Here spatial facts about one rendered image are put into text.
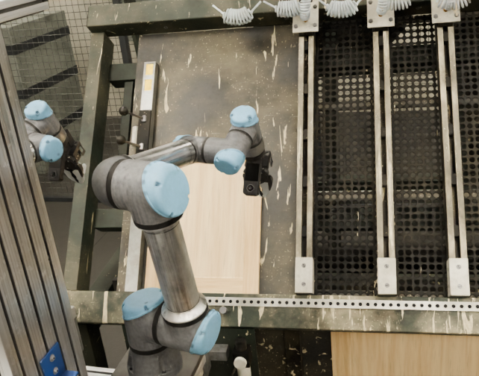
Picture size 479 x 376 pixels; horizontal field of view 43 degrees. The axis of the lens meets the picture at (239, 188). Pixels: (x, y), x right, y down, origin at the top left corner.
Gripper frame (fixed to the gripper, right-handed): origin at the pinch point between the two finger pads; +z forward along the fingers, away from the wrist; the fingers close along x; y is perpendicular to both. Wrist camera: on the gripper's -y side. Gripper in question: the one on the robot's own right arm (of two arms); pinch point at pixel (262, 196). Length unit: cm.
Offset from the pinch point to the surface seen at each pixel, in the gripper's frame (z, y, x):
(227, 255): 37.3, -0.3, 19.7
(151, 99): 9, 54, 59
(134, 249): 33, -3, 56
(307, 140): 16.4, 39.3, -7.1
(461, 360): 87, -10, -66
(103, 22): -10, 80, 83
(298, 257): 33.4, -1.4, -7.8
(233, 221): 32.4, 11.6, 19.3
